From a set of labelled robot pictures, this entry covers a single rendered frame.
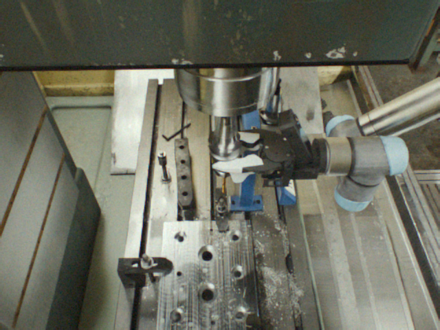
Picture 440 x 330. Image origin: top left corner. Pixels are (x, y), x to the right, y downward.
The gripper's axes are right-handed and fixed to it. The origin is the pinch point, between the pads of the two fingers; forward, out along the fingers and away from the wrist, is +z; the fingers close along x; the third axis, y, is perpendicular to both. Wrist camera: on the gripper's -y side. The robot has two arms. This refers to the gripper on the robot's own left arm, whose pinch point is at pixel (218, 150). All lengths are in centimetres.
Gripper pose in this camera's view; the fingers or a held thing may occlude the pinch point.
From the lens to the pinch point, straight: 73.7
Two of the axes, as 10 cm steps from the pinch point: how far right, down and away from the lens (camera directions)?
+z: -10.0, 0.1, -0.2
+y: -0.1, 6.3, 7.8
